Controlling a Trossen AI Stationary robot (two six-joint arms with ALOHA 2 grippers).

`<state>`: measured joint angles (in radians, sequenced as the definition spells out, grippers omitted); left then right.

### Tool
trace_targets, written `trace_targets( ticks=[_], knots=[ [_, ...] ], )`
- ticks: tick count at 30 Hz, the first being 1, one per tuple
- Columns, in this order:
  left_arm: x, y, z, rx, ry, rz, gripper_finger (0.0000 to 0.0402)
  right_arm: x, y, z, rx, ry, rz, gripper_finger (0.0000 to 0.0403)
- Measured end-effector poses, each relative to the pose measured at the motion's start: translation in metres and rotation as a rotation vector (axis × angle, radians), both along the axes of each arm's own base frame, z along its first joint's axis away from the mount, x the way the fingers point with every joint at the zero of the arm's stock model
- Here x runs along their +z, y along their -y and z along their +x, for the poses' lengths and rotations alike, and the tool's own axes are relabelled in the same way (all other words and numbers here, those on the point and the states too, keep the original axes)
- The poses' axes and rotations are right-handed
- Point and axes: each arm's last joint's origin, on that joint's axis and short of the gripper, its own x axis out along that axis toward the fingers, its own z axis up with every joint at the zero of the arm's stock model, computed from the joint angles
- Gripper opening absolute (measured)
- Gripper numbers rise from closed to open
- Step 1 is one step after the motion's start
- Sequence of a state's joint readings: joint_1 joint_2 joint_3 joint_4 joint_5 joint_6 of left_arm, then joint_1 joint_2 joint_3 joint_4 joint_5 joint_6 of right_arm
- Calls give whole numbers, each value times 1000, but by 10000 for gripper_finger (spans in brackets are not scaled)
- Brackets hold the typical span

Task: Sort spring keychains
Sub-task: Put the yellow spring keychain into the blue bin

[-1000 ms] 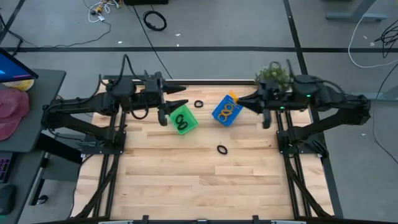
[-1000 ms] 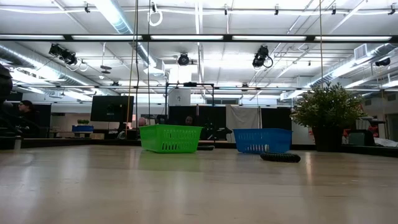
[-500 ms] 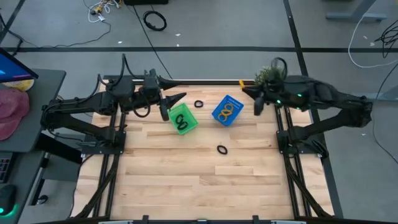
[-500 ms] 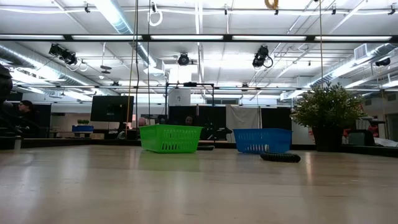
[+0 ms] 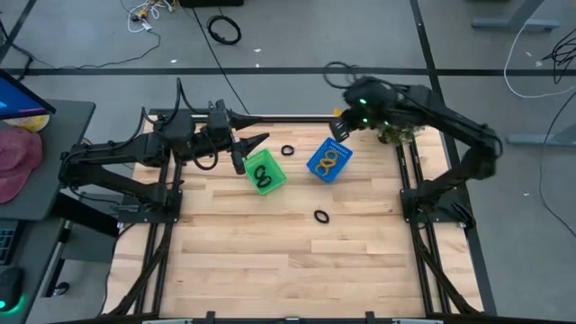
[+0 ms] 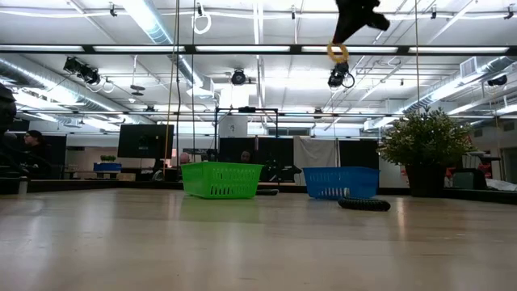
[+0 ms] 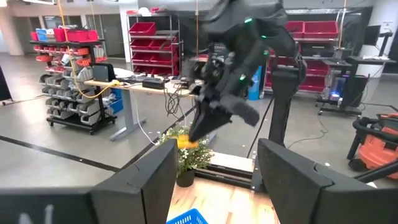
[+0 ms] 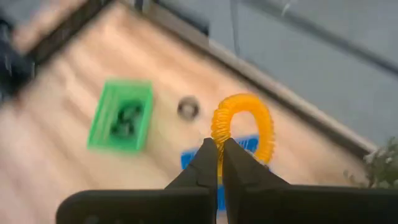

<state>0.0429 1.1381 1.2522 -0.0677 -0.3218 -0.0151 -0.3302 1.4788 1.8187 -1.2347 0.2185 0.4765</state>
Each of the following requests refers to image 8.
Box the yellow spring keychain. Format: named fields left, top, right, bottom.
left=210, top=93, right=276, bottom=184

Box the blue plastic basket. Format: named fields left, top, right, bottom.
left=180, top=134, right=271, bottom=212

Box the black spring keychain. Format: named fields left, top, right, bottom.
left=177, top=95, right=200, bottom=121
left=109, top=116, right=137, bottom=139
left=119, top=99, right=144, bottom=122

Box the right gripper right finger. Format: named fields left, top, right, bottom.
left=223, top=138, right=290, bottom=224

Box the green potted plant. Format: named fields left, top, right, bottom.
left=343, top=136, right=398, bottom=189

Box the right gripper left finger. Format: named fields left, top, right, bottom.
left=164, top=138, right=218, bottom=224

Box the black table frame rail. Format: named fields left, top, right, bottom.
left=27, top=0, right=113, bottom=63
left=144, top=0, right=379, bottom=155

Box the green plastic basket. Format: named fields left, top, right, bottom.
left=86, top=79, right=154, bottom=153

